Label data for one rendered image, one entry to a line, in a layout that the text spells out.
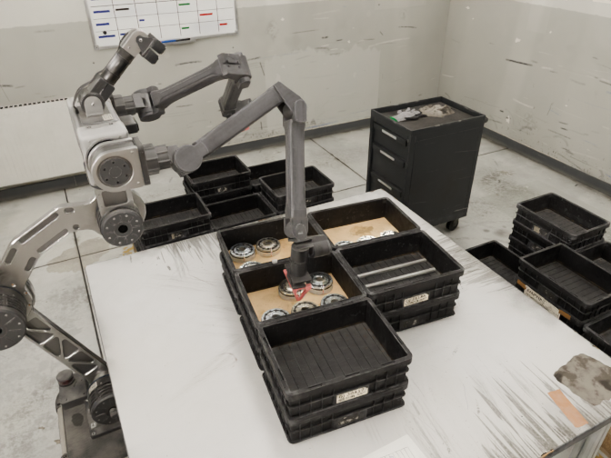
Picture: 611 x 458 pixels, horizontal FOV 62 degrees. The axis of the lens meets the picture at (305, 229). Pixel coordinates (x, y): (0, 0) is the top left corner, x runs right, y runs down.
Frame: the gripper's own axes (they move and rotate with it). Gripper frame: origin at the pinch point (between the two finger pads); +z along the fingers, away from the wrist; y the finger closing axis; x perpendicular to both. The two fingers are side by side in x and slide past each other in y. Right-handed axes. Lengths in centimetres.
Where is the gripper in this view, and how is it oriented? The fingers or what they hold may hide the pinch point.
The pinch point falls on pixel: (295, 293)
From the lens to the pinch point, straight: 173.2
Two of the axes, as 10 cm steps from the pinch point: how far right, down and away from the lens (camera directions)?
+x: -9.5, 1.2, -3.0
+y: -3.2, -5.5, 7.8
